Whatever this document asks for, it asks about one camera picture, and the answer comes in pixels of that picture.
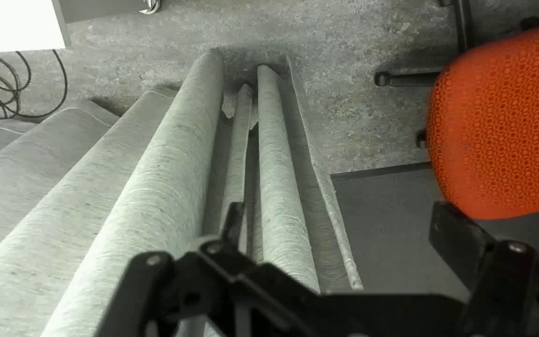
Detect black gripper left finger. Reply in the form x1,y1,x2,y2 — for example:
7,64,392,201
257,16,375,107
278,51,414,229
98,203,310,337

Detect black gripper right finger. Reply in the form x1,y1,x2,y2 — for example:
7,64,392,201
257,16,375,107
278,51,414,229
429,201,539,337

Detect grey woven fabric curtain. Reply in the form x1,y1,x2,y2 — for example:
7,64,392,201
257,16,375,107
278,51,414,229
0,47,366,337

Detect dark grey floor mat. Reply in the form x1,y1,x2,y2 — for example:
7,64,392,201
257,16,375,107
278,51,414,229
330,164,474,296

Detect orange mesh office chair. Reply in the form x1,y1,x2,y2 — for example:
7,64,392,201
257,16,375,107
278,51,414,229
373,18,539,223

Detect small metal floor fitting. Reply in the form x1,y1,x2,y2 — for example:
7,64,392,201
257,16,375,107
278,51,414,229
138,0,164,18

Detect white flat board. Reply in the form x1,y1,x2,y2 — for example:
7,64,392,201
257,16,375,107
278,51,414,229
0,0,72,57

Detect black floor cables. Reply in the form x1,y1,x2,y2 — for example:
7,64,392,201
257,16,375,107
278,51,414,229
0,49,72,130

